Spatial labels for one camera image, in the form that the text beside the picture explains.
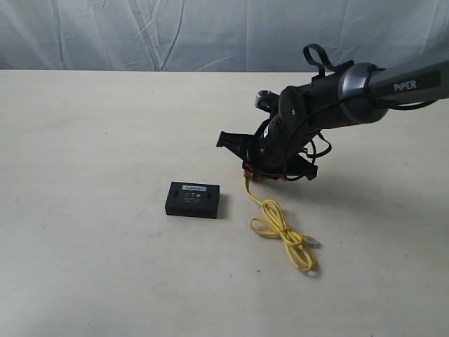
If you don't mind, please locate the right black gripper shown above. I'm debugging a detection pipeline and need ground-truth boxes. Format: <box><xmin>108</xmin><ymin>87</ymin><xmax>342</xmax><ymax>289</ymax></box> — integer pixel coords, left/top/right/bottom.
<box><xmin>243</xmin><ymin>121</ymin><xmax>318</xmax><ymax>182</ymax></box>

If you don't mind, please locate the yellow ethernet cable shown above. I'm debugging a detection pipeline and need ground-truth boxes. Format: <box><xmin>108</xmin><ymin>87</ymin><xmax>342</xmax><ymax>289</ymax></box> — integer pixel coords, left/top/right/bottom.
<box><xmin>243</xmin><ymin>177</ymin><xmax>321</xmax><ymax>273</ymax></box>

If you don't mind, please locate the small black electronic box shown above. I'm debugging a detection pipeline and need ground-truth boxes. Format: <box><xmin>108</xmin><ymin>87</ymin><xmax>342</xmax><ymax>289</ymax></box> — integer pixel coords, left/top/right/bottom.
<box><xmin>165</xmin><ymin>182</ymin><xmax>220</xmax><ymax>219</ymax></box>

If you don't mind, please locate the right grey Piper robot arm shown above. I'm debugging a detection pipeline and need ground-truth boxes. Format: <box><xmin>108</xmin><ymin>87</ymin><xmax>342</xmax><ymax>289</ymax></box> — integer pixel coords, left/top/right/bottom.
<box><xmin>218</xmin><ymin>44</ymin><xmax>448</xmax><ymax>181</ymax></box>

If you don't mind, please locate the grey wrinkled backdrop cloth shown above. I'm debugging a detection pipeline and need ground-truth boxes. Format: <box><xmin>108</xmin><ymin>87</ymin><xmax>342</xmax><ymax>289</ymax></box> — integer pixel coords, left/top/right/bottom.
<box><xmin>1</xmin><ymin>1</ymin><xmax>448</xmax><ymax>72</ymax></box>

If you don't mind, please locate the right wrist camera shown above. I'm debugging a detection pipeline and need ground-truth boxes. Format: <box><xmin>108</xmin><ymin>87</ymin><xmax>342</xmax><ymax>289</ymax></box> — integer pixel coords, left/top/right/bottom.
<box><xmin>216</xmin><ymin>131</ymin><xmax>255</xmax><ymax>158</ymax></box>

